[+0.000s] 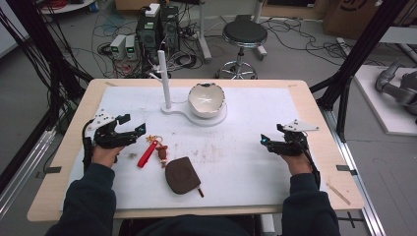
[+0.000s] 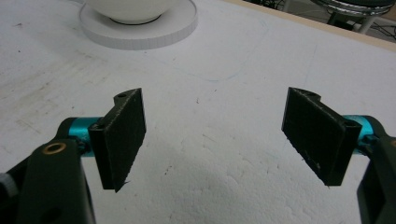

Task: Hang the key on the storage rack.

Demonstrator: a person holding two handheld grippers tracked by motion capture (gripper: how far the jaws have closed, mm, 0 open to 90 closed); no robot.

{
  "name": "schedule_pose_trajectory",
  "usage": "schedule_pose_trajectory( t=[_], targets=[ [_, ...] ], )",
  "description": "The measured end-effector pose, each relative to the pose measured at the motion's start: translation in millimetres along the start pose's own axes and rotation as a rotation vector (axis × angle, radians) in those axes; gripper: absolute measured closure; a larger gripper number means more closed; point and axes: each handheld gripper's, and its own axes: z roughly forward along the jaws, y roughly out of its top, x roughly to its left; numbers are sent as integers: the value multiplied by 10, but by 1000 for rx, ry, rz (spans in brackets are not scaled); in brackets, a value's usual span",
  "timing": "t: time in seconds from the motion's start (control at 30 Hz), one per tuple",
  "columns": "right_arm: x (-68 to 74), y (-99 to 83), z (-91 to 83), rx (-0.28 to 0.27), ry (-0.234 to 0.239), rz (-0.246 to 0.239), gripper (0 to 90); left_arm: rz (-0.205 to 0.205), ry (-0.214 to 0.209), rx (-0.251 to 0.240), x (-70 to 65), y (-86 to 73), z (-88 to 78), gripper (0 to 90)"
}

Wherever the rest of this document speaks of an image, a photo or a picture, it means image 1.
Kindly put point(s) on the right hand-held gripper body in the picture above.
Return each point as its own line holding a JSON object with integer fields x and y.
{"x": 291, "y": 144}

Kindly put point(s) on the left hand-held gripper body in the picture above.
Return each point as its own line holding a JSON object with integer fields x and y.
{"x": 108, "y": 137}

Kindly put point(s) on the person's left hand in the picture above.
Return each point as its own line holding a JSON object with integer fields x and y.
{"x": 105, "y": 156}

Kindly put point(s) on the person's right hand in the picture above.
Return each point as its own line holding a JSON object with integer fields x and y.
{"x": 296, "y": 164}

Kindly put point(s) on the white table mat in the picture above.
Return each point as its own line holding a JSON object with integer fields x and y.
{"x": 236, "y": 157}

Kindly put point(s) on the wooden table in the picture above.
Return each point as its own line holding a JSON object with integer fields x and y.
{"x": 331, "y": 157}

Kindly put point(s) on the white hook stand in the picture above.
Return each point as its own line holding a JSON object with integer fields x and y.
{"x": 165, "y": 85}

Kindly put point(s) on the black tape piece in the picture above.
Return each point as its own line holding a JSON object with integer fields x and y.
{"x": 345, "y": 168}
{"x": 52, "y": 170}

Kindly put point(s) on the brown pouch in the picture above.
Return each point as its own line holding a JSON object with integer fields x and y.
{"x": 182, "y": 175}

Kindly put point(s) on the thin wooden stick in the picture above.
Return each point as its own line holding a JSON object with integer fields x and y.
{"x": 338, "y": 194}

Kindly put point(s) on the grey power supply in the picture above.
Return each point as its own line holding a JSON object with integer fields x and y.
{"x": 117, "y": 46}
{"x": 131, "y": 47}

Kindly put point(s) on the white eggshell bowl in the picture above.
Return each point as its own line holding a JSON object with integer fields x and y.
{"x": 206, "y": 100}

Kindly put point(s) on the black computer tower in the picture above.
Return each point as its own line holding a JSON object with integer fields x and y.
{"x": 149, "y": 34}
{"x": 170, "y": 28}

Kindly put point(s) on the white floor board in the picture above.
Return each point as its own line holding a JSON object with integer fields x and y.
{"x": 380, "y": 111}

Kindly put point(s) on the black round stool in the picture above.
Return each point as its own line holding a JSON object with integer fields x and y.
{"x": 244, "y": 32}

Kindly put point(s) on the grey metal stand leg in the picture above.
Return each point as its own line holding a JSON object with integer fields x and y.
{"x": 259, "y": 26}
{"x": 204, "y": 36}

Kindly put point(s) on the person's dark torso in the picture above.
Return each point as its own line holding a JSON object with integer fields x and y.
{"x": 193, "y": 227}

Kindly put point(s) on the white box on computer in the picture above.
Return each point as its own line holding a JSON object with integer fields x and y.
{"x": 152, "y": 10}

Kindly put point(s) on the round white table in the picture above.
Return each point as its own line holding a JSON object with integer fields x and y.
{"x": 65, "y": 6}

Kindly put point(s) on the cardboard box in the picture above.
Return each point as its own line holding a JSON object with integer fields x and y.
{"x": 354, "y": 16}

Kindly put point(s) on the aluminium rail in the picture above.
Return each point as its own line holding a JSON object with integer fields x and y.
{"x": 23, "y": 177}
{"x": 357, "y": 183}

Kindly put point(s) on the black frame strut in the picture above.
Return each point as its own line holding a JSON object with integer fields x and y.
{"x": 360, "y": 52}

